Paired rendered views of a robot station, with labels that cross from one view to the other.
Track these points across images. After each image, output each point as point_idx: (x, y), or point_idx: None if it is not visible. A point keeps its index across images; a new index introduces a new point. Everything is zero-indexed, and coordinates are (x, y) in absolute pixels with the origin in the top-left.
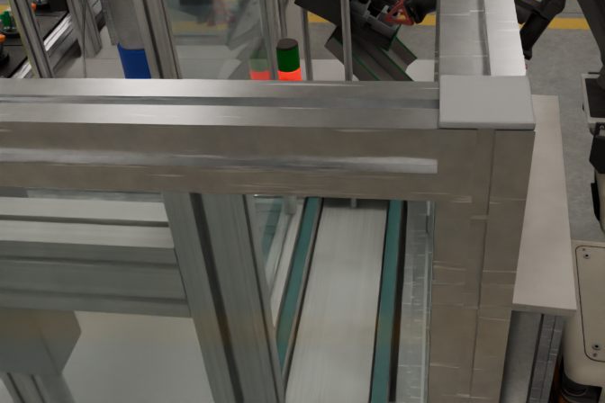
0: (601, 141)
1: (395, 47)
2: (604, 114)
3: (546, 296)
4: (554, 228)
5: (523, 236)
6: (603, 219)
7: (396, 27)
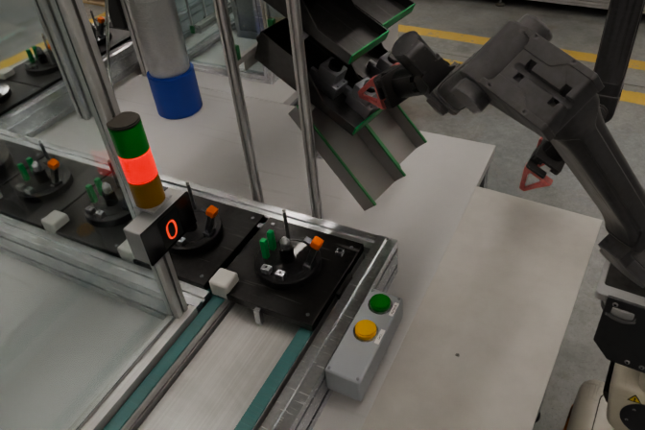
0: (613, 322)
1: (403, 124)
2: (627, 284)
3: None
4: (508, 427)
5: (460, 427)
6: (609, 409)
7: (373, 107)
